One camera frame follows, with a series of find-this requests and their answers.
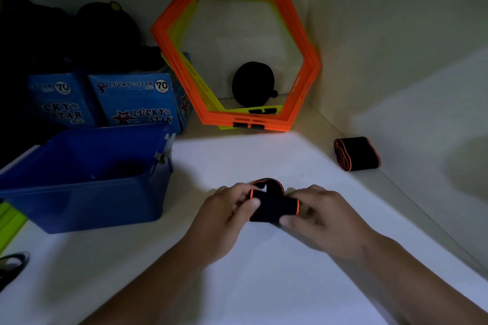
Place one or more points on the person's left hand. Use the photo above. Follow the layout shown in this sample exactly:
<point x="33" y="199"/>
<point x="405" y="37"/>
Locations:
<point x="215" y="229"/>

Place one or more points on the person's right hand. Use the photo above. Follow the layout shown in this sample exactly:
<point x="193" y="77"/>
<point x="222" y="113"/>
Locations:
<point x="331" y="225"/>

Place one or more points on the person's left thumb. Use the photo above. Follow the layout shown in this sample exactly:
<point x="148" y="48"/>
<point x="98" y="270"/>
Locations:
<point x="246" y="208"/>

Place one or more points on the person's right thumb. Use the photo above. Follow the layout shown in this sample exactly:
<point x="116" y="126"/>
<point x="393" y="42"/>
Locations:
<point x="292" y="222"/>

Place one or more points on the black orange-trimmed elastic band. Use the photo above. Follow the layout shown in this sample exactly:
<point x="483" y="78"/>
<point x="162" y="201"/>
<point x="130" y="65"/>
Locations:
<point x="272" y="204"/>

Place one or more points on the person's right forearm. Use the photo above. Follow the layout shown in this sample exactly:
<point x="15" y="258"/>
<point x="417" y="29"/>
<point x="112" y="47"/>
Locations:
<point x="415" y="279"/>

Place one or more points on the person's left forearm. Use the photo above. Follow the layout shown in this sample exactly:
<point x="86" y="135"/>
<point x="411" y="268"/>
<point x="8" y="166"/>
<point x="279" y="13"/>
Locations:
<point x="148" y="286"/>

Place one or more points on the rolled black orange-trimmed band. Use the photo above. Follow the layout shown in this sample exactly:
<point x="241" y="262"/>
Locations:
<point x="356" y="153"/>

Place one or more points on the blue paper ream box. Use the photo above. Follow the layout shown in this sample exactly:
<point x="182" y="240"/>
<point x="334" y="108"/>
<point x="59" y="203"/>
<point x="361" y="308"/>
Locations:
<point x="184" y="102"/>
<point x="63" y="104"/>
<point x="133" y="102"/>

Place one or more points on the black round pouch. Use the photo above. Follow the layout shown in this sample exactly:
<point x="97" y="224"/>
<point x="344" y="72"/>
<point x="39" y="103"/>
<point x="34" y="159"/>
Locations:
<point x="251" y="83"/>

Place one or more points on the blue plastic storage bin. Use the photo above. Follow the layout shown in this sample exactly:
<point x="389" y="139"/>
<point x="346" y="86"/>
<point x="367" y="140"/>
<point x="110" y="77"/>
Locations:
<point x="87" y="191"/>

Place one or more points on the black round bag yellow tab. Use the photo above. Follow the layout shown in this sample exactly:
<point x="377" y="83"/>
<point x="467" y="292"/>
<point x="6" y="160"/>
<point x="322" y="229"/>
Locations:
<point x="106" y="35"/>

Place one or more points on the neon yellow plastic bars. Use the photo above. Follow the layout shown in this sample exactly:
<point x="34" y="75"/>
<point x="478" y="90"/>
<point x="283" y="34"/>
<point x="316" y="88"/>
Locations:
<point x="9" y="222"/>

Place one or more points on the large black bag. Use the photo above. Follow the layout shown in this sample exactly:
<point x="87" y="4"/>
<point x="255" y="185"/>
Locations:
<point x="30" y="35"/>

